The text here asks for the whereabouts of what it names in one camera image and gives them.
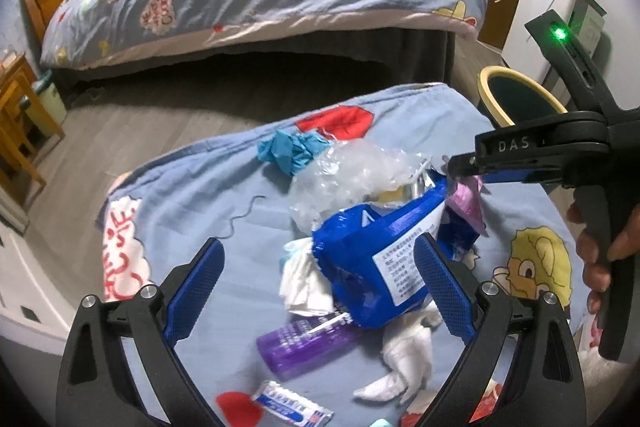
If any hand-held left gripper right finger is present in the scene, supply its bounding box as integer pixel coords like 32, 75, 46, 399
413, 232, 587, 427

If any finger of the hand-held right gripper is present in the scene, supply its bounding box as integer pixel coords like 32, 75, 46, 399
446, 151, 577, 188
474, 112, 609, 158

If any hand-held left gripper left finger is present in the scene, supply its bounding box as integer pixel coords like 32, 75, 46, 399
56, 237, 225, 427

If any yellow rimmed trash bin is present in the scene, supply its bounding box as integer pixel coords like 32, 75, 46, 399
476, 65, 569, 128

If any pink wrapper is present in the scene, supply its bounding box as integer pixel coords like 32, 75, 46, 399
446, 176, 488, 236

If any white tissue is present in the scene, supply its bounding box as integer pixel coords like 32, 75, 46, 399
352, 304, 443, 404
278, 236, 335, 319

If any blue plastic packet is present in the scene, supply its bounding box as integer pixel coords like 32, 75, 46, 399
311, 178, 482, 333

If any clear plastic wrap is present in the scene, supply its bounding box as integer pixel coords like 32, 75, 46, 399
289, 141, 433, 230

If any person's right hand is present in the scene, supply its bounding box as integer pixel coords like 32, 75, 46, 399
566, 201, 640, 315

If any white air purifier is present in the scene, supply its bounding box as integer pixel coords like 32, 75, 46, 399
501, 0, 594, 86

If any printed blue blanket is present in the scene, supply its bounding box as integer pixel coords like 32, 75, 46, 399
97, 82, 603, 427

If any wooden nightstand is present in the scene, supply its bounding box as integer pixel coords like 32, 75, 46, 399
474, 0, 527, 54

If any purple plastic bottle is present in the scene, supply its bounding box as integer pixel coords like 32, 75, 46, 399
256, 311, 362, 379

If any small blue white packet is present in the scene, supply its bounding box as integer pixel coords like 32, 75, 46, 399
251, 380, 335, 427

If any dark bed base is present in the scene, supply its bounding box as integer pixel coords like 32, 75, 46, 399
50, 24, 457, 110

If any small white lidded bin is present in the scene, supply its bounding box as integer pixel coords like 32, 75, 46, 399
31, 73, 69, 138

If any wooden side table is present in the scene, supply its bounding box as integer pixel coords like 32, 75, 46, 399
0, 51, 67, 229

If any thin grey wire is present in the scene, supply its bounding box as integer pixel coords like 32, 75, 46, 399
219, 194, 272, 242

